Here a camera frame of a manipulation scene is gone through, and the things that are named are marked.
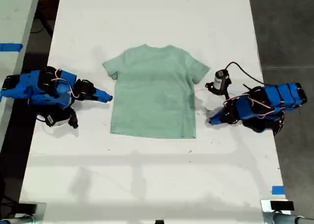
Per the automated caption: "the pale green T-shirt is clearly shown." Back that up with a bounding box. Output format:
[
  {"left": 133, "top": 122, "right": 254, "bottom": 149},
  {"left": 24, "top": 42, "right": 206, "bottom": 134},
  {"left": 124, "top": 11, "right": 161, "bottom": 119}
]
[{"left": 102, "top": 44, "right": 211, "bottom": 139}]

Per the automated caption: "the long blue tape strip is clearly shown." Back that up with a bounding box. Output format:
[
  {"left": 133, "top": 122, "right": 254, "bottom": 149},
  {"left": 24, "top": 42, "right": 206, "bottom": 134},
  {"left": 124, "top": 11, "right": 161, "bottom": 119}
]
[{"left": 0, "top": 43, "right": 24, "bottom": 53}]

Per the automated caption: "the short blue tape strip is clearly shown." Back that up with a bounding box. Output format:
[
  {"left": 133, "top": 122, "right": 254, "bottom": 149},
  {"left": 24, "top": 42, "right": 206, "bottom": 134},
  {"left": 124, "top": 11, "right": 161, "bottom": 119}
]
[{"left": 271, "top": 185, "right": 286, "bottom": 196}]

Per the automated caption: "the white side table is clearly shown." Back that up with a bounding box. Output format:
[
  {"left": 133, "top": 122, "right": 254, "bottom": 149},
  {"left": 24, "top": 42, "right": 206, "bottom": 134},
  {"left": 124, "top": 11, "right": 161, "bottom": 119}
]
[{"left": 0, "top": 0, "right": 42, "bottom": 148}]

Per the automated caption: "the small black box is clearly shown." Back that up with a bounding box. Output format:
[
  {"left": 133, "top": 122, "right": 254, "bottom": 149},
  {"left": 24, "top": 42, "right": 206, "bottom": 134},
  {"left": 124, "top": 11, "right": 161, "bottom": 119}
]
[
  {"left": 270, "top": 200, "right": 295, "bottom": 211},
  {"left": 16, "top": 203, "right": 38, "bottom": 214}
]

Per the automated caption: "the grey metal tube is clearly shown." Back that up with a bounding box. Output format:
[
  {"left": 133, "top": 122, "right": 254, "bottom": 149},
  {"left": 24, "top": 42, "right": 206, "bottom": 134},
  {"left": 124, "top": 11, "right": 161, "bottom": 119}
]
[
  {"left": 0, "top": 215, "right": 34, "bottom": 224},
  {"left": 263, "top": 212, "right": 314, "bottom": 224}
]

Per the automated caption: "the short black camera stalk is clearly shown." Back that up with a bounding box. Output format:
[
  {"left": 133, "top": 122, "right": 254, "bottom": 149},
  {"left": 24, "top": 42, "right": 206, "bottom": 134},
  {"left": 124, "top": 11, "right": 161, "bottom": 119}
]
[{"left": 220, "top": 90, "right": 231, "bottom": 103}]

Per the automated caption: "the black white camera box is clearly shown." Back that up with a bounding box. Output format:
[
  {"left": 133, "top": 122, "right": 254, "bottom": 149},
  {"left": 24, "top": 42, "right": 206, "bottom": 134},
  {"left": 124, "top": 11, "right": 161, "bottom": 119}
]
[
  {"left": 45, "top": 107, "right": 79, "bottom": 129},
  {"left": 205, "top": 69, "right": 233, "bottom": 96}
]

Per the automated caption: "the thin dark floor cable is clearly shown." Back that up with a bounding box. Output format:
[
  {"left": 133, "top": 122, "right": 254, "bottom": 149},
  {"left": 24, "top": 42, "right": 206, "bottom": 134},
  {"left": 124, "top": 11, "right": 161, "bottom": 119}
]
[{"left": 29, "top": 10, "right": 53, "bottom": 37}]

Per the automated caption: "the shiny metal bracket plate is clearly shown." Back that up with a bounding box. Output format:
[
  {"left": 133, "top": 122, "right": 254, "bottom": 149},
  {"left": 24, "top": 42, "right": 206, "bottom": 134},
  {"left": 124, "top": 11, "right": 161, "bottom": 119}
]
[
  {"left": 18, "top": 201, "right": 48, "bottom": 220},
  {"left": 260, "top": 199, "right": 295, "bottom": 216}
]

